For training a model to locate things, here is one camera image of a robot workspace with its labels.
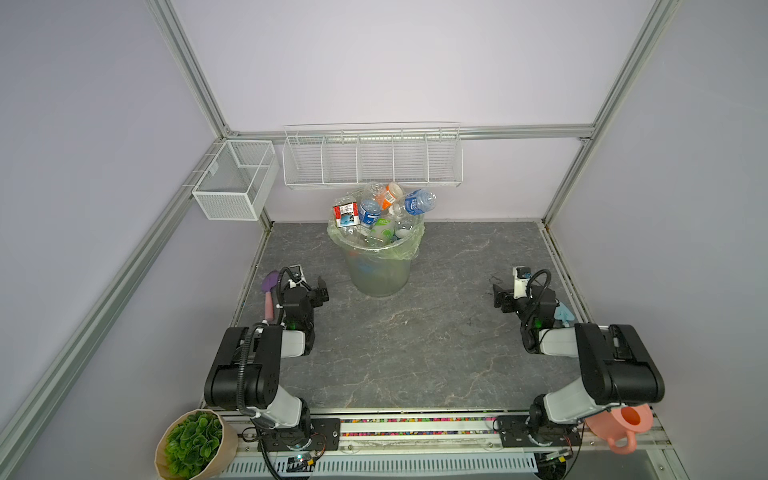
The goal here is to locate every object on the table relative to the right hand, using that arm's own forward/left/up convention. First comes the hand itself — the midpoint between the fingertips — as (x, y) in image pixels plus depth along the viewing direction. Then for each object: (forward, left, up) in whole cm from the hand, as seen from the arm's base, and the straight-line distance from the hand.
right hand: (511, 285), depth 94 cm
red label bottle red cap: (+8, +50, +23) cm, 56 cm away
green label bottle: (+5, +40, +20) cm, 45 cm away
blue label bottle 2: (+8, +31, +27) cm, 42 cm away
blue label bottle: (+11, +44, +22) cm, 50 cm away
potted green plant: (-44, +79, +6) cm, 90 cm away
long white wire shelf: (+42, +28, +20) cm, 54 cm away
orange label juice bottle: (+17, +37, +24) cm, 47 cm away
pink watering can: (-39, -13, +4) cm, 41 cm away
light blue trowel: (-7, -16, -6) cm, 19 cm away
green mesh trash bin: (-1, +42, +10) cm, 43 cm away
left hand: (0, +65, +3) cm, 65 cm away
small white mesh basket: (+31, +91, +18) cm, 98 cm away
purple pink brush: (+3, +80, -3) cm, 80 cm away
